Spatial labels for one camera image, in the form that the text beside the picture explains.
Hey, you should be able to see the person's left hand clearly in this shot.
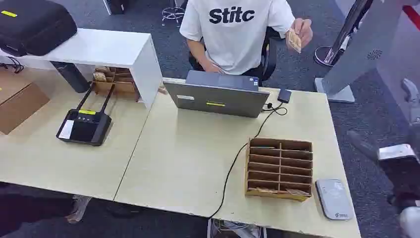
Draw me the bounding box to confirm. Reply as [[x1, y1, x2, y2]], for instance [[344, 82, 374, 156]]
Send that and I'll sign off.
[[290, 18, 314, 50]]

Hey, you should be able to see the person's right hand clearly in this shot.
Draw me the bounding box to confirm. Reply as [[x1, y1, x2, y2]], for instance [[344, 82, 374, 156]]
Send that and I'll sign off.
[[204, 62, 227, 75]]

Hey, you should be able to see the grey laptop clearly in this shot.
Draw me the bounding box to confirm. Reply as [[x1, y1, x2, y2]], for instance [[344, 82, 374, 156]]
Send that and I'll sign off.
[[163, 69, 271, 119]]

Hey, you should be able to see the person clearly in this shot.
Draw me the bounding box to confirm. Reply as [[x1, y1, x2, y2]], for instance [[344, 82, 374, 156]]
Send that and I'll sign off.
[[179, 0, 313, 79]]

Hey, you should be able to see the black round-base stand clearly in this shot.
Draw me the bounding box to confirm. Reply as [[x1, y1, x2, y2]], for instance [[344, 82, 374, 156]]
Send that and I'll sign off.
[[313, 0, 374, 68]]

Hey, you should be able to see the black office chair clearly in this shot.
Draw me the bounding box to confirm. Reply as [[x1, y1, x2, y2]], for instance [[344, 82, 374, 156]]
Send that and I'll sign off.
[[256, 27, 283, 83]]

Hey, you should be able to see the grey standing panel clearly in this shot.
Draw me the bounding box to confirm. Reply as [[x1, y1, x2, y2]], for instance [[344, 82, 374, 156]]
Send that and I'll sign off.
[[314, 0, 405, 104]]

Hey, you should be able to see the black power adapter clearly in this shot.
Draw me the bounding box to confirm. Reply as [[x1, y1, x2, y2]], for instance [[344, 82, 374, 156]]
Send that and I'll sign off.
[[277, 88, 293, 104]]

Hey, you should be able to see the chrome stool base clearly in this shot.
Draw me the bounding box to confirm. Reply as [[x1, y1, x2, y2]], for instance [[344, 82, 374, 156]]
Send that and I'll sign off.
[[160, 0, 187, 28]]

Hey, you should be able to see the wooden box with cards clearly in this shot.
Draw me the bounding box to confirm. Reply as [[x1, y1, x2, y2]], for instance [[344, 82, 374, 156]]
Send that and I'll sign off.
[[91, 66, 142, 102]]

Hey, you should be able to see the red tape strip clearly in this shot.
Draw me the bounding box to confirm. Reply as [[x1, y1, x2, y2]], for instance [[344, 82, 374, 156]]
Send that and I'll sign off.
[[401, 4, 420, 33]]

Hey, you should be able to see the white desk shelf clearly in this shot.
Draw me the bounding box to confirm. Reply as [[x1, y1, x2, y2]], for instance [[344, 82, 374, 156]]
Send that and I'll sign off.
[[0, 28, 164, 110]]

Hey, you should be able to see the wooden slotted card box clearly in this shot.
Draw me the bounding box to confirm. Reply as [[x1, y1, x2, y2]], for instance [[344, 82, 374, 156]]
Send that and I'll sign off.
[[244, 137, 314, 202]]

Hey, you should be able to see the tan card in box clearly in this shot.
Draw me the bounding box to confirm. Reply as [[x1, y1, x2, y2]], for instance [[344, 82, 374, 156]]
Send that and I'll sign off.
[[255, 186, 279, 195], [285, 188, 311, 197]]

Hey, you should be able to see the black router with antennas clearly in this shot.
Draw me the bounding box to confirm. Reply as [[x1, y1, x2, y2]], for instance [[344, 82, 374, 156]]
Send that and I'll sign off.
[[55, 83, 116, 147]]

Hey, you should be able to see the pale grey card reader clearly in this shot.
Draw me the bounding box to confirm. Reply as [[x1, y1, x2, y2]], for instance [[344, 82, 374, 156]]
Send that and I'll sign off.
[[315, 178, 355, 221]]

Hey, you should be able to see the black carrying case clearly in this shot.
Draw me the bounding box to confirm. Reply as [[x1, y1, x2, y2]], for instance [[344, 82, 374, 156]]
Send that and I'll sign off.
[[0, 0, 78, 58]]

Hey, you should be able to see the desk leg foot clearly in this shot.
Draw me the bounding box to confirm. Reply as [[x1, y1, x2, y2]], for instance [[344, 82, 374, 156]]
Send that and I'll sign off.
[[65, 195, 93, 225]]

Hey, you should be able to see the cardboard box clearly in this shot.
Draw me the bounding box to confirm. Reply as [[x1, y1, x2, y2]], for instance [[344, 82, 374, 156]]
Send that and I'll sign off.
[[0, 70, 51, 136]]

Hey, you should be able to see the black power cable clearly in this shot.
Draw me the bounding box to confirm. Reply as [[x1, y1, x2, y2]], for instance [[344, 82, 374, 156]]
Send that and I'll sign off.
[[208, 102, 289, 220]]

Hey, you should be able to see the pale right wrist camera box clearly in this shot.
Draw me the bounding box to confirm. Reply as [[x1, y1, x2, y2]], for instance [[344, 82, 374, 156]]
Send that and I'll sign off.
[[377, 143, 419, 162]]

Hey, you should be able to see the black cable bundle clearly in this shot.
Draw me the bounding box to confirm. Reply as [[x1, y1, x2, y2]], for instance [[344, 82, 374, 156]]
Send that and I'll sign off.
[[0, 55, 25, 74]]

